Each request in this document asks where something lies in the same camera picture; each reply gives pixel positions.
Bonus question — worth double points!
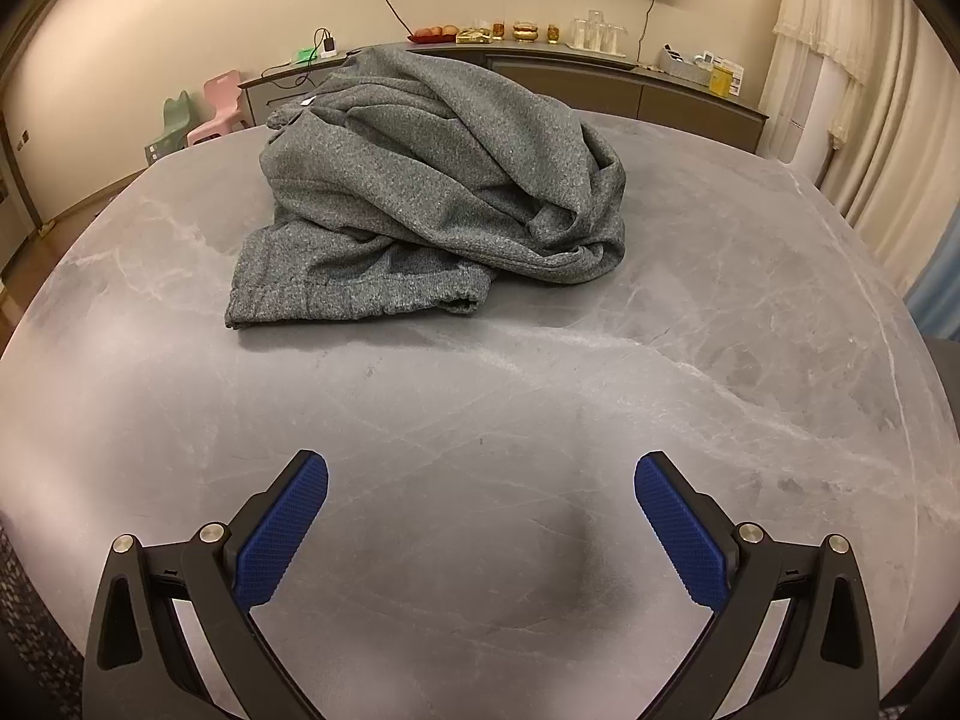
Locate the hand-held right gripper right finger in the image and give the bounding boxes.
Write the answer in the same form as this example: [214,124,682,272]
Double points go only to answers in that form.
[634,451,880,720]

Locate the pink plastic chair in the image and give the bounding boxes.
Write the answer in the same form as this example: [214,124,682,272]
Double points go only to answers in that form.
[186,71,245,147]

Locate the green plastic chair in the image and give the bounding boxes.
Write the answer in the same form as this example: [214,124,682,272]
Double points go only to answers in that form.
[144,90,194,166]

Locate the grey sweatpants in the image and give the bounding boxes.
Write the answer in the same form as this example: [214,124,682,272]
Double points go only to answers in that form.
[225,45,627,331]

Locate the person's patterned clothing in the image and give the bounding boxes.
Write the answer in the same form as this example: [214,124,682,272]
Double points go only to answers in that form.
[0,517,83,720]

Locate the white standing air conditioner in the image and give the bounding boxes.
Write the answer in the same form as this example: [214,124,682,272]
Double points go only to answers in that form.
[784,52,848,188]

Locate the long grey sideboard cabinet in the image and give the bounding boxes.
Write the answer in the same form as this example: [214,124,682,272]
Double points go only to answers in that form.
[238,41,770,158]

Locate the blue curtain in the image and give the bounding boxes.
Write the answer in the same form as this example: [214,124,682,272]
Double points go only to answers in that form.
[904,210,960,331]

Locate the grey storage box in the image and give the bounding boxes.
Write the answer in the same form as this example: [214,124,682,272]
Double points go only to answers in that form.
[660,45,713,83]

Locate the set of clear glasses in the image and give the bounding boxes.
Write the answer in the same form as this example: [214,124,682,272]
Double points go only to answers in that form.
[570,10,628,55]

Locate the white printed card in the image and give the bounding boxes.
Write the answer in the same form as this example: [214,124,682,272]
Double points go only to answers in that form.
[712,52,747,95]

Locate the cream curtain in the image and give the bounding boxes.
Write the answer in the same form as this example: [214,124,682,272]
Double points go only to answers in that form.
[772,0,960,293]

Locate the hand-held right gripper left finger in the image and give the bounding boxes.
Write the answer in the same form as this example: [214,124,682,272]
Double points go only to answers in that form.
[82,450,331,720]

